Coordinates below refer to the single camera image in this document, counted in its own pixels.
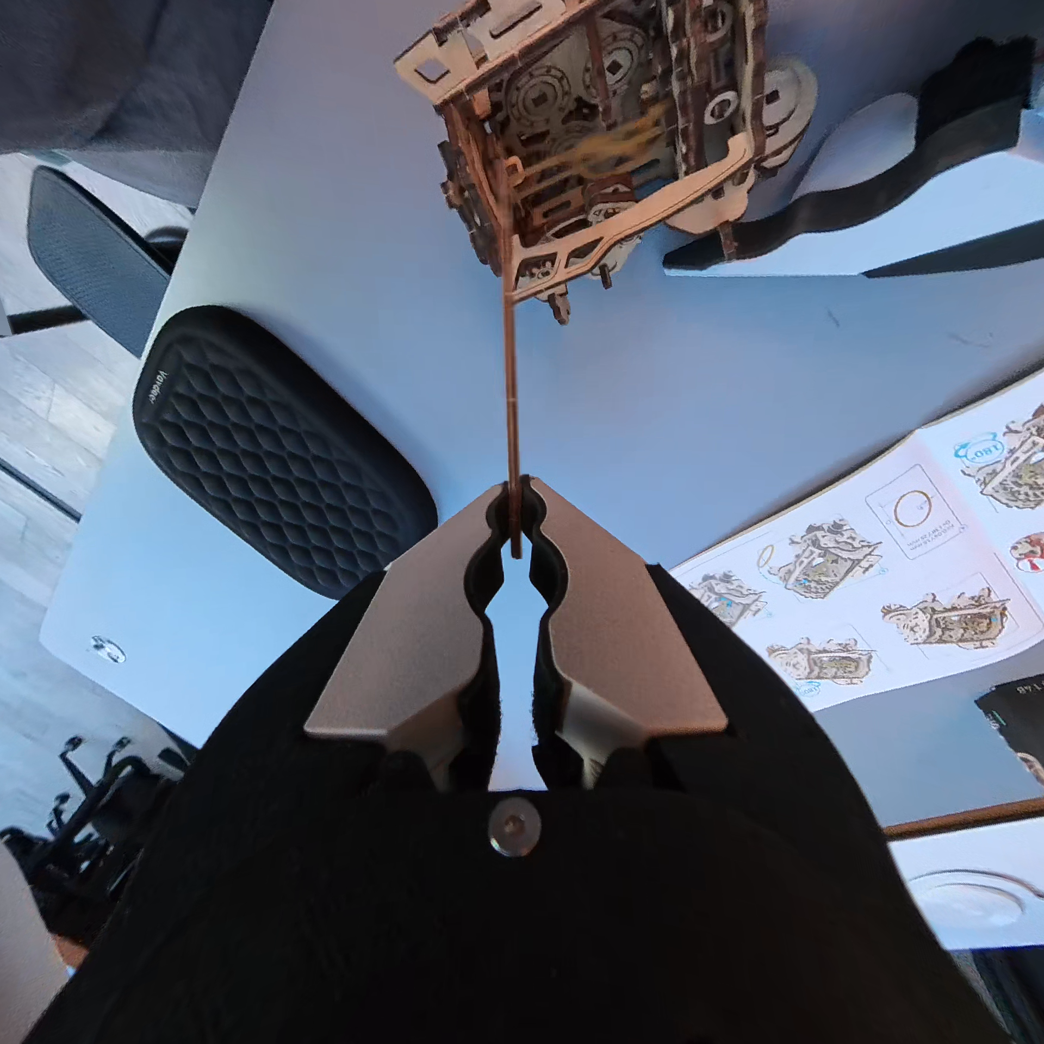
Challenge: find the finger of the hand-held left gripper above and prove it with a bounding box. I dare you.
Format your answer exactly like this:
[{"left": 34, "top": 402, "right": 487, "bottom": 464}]
[{"left": 662, "top": 36, "right": 1044, "bottom": 280}]

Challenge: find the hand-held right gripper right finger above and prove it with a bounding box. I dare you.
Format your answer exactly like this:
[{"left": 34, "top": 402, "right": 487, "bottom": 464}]
[{"left": 524, "top": 475, "right": 729, "bottom": 790}]

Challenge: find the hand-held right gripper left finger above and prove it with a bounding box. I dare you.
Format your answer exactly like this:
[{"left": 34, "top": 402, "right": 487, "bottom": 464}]
[{"left": 303, "top": 483, "right": 517, "bottom": 790}]

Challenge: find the thin wooden stick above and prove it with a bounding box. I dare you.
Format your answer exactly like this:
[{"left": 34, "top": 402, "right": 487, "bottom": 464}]
[{"left": 499, "top": 188, "right": 525, "bottom": 561}]

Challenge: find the yellow rubber band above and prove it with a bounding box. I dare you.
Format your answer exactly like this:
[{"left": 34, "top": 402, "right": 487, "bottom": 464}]
[{"left": 563, "top": 114, "right": 666, "bottom": 176}]

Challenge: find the wooden mechanical model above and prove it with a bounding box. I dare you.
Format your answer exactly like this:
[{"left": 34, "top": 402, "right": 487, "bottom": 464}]
[{"left": 394, "top": 0, "right": 818, "bottom": 326}]

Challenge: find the black padded wrist rest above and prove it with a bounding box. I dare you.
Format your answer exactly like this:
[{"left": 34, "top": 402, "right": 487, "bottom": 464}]
[{"left": 132, "top": 306, "right": 440, "bottom": 600}]

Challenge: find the printed instruction booklet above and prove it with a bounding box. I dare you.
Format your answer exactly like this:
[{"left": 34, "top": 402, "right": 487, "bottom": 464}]
[{"left": 669, "top": 400, "right": 1044, "bottom": 711}]

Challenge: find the black office chair base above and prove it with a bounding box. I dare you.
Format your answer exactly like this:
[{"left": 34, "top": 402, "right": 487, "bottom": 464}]
[{"left": 0, "top": 734, "right": 197, "bottom": 939}]

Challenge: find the thin plywood sheet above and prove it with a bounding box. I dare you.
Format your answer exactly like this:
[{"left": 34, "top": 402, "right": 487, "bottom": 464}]
[{"left": 885, "top": 795, "right": 1044, "bottom": 841}]

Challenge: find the black cardboard box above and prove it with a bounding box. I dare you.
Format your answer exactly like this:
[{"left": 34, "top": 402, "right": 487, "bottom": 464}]
[{"left": 974, "top": 673, "right": 1044, "bottom": 788}]

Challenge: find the white box lid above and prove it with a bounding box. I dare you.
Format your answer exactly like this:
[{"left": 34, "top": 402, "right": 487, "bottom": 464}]
[{"left": 889, "top": 836, "right": 1044, "bottom": 951}]

